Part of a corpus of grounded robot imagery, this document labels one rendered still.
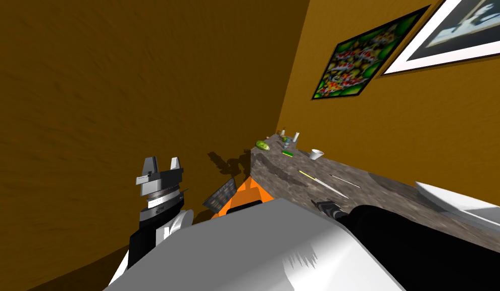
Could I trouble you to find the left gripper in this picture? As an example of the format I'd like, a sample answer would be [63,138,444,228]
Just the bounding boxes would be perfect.
[135,156,184,198]

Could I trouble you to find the dark grid panel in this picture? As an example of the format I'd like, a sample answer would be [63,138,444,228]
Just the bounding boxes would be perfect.
[202,177,238,215]

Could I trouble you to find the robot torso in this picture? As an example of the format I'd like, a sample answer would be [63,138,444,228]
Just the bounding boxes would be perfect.
[104,198,407,291]

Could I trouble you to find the thin silver utensil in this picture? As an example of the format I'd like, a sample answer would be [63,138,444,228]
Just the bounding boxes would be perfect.
[328,173,362,189]

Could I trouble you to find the white plate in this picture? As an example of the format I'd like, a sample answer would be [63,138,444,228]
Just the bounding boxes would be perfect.
[414,181,500,236]

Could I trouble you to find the yellow handled knife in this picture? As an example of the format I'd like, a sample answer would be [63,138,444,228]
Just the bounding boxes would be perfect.
[298,169,350,199]

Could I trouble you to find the green floral wall picture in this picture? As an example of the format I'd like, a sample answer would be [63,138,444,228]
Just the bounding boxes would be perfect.
[311,4,431,101]

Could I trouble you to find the white framed wall picture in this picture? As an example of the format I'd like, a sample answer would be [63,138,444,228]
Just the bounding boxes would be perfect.
[380,0,500,77]

